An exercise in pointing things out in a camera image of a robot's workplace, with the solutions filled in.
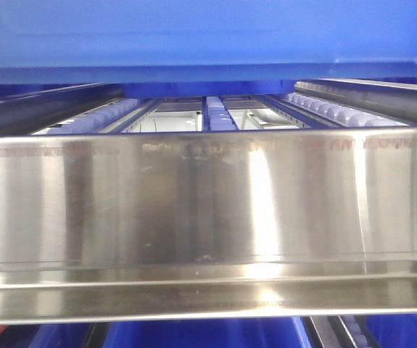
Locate blue plastic bin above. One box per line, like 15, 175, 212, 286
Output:
0, 1, 417, 84

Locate middle white roller track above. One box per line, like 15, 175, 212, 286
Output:
203, 96, 238, 131

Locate white roller track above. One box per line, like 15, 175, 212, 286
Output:
203, 96, 238, 131
46, 99, 141, 135

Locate left white roller track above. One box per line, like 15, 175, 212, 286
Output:
46, 99, 141, 135

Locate white roller track strip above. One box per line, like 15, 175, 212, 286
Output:
281, 80, 412, 128

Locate lower middle blue bin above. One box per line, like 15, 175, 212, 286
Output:
104, 317, 311, 347

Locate lower left blue bin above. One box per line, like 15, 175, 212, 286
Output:
31, 323, 91, 347

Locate lower right blue bin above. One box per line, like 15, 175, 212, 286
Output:
366, 314, 417, 348

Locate stainless steel shelf front rail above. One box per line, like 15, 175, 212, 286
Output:
0, 127, 417, 323

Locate dark metal divider rail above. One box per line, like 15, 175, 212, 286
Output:
0, 83, 124, 136

